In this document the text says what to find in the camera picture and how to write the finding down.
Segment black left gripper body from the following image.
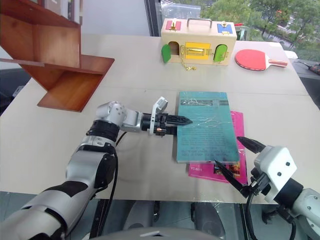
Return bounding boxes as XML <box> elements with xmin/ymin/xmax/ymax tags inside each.
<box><xmin>152</xmin><ymin>112</ymin><xmax>176</xmax><ymax>138</ymax></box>

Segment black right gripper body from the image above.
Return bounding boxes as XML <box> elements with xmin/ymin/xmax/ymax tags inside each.
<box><xmin>241</xmin><ymin>167</ymin><xmax>273</xmax><ymax>201</ymax></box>

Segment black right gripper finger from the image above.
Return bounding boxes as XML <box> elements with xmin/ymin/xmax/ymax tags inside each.
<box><xmin>214</xmin><ymin>159</ymin><xmax>251</xmax><ymax>199</ymax></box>
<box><xmin>236</xmin><ymin>136</ymin><xmax>265</xmax><ymax>154</ymax></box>

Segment teal plastic-wrapped book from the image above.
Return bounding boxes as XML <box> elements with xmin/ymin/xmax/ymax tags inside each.
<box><xmin>173</xmin><ymin>91</ymin><xmax>241</xmax><ymax>164</ymax></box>

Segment pink magenta book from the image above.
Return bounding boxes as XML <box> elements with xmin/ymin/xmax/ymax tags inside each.
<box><xmin>187</xmin><ymin>110</ymin><xmax>248</xmax><ymax>185</ymax></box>

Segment wooden bookshelf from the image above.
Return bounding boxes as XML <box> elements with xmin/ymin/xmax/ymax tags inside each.
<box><xmin>0</xmin><ymin>0</ymin><xmax>116</xmax><ymax>113</ymax></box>

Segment books standing in bookshelf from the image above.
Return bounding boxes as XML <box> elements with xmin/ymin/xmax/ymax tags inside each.
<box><xmin>41</xmin><ymin>0</ymin><xmax>83</xmax><ymax>25</ymax></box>

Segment red table tennis paddle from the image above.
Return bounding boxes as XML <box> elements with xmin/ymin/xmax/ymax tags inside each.
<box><xmin>234</xmin><ymin>48</ymin><xmax>289</xmax><ymax>72</ymax></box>

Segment grey robot torso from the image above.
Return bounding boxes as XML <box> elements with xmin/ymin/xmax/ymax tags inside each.
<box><xmin>98</xmin><ymin>225</ymin><xmax>227</xmax><ymax>240</ymax></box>

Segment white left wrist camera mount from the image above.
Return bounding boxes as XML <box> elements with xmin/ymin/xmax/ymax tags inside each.
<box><xmin>148</xmin><ymin>96</ymin><xmax>169</xmax><ymax>136</ymax></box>

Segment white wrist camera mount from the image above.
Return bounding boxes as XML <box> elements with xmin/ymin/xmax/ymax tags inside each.
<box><xmin>148</xmin><ymin>96</ymin><xmax>169</xmax><ymax>136</ymax></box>
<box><xmin>253</xmin><ymin>145</ymin><xmax>299</xmax><ymax>204</ymax></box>

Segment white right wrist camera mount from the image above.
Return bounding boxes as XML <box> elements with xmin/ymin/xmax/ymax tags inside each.
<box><xmin>253</xmin><ymin>145</ymin><xmax>299</xmax><ymax>204</ymax></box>

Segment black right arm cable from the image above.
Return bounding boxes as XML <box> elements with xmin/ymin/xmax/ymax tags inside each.
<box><xmin>245</xmin><ymin>183</ymin><xmax>261</xmax><ymax>240</ymax></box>

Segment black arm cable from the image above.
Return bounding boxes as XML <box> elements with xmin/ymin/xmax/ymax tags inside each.
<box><xmin>245</xmin><ymin>183</ymin><xmax>261</xmax><ymax>240</ymax></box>
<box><xmin>98</xmin><ymin>131</ymin><xmax>128</xmax><ymax>237</ymax></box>

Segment gold chain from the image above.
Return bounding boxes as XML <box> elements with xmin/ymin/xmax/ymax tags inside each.
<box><xmin>180</xmin><ymin>56</ymin><xmax>198</xmax><ymax>72</ymax></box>

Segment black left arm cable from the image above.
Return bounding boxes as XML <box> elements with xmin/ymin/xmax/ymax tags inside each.
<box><xmin>98</xmin><ymin>131</ymin><xmax>128</xmax><ymax>237</ymax></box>

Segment wooden lock box with handle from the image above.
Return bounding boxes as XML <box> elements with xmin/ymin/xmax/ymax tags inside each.
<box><xmin>160</xmin><ymin>17</ymin><xmax>238</xmax><ymax>67</ymax></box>

